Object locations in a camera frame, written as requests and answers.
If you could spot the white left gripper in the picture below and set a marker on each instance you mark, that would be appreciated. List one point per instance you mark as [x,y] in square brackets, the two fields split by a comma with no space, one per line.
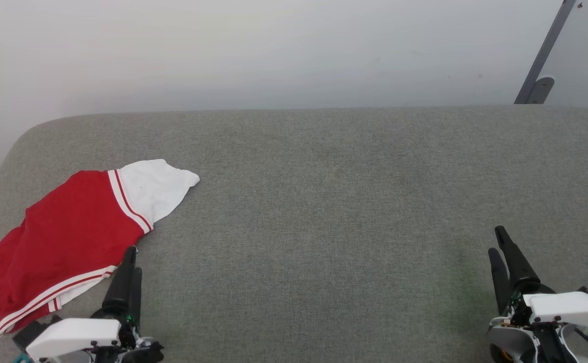
[72,335]

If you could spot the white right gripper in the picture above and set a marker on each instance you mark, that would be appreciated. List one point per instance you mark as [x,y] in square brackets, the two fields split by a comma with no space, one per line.
[571,307]

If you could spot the red shirt with white sleeves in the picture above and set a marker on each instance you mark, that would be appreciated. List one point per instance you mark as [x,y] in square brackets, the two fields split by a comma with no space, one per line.
[72,227]

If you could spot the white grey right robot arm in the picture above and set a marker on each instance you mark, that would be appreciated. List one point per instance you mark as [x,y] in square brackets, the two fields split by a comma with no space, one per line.
[513,343]

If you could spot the grey fabric sofa seat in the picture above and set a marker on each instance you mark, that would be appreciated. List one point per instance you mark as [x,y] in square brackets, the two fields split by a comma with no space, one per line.
[324,227]

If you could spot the grey metal strut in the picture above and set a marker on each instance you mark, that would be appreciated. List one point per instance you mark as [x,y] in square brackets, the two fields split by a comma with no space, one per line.
[545,50]

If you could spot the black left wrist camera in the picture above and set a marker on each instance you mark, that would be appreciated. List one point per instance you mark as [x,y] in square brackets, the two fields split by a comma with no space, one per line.
[34,333]

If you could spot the grey metal strut bracket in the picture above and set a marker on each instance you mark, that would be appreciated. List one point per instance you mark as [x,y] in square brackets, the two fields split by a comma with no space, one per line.
[540,89]

